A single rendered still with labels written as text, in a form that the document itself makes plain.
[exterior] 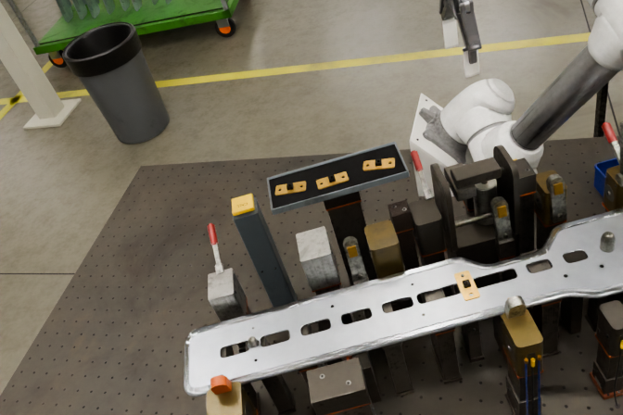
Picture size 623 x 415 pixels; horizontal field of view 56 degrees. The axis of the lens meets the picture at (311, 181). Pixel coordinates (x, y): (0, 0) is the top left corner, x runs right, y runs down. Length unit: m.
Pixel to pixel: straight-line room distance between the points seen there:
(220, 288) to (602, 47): 1.10
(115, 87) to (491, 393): 3.16
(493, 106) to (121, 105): 2.82
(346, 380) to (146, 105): 3.19
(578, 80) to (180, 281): 1.41
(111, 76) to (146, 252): 1.96
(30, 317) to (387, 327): 2.46
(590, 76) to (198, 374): 1.20
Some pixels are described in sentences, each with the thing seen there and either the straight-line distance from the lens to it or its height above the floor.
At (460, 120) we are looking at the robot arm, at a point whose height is 0.98.
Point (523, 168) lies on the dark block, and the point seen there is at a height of 1.12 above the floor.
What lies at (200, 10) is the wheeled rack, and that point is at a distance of 5.31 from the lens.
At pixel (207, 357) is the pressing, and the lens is 1.52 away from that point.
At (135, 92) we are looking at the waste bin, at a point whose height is 0.38.
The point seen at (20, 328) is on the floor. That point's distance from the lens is 3.53.
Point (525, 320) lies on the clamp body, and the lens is 1.36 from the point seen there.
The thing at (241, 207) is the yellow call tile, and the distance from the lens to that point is 1.59.
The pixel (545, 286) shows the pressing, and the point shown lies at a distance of 1.48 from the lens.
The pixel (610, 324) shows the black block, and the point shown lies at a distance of 1.44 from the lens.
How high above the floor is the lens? 2.16
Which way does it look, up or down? 39 degrees down
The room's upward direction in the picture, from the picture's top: 18 degrees counter-clockwise
